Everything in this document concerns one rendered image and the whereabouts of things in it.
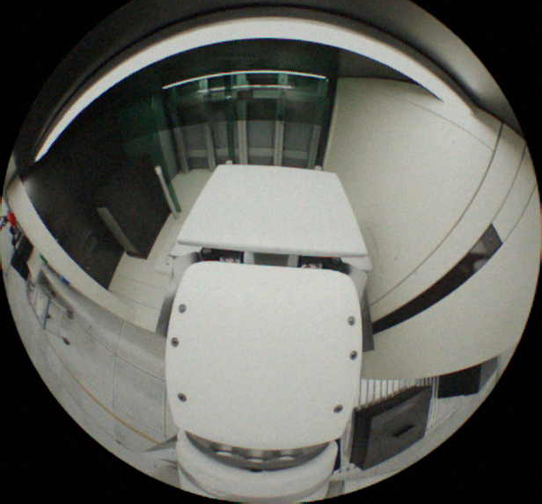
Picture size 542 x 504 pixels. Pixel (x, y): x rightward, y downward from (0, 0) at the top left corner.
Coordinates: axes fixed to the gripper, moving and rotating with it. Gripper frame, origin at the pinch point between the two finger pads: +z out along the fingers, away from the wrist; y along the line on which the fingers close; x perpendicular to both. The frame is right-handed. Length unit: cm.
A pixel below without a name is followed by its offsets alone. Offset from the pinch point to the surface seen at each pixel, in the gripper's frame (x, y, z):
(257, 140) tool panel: -21, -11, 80
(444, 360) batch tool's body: 0.3, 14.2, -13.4
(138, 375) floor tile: -126, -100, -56
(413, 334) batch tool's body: -3.5, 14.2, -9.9
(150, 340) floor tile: -125, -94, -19
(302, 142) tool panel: -20, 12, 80
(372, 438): -39, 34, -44
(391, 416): -39, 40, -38
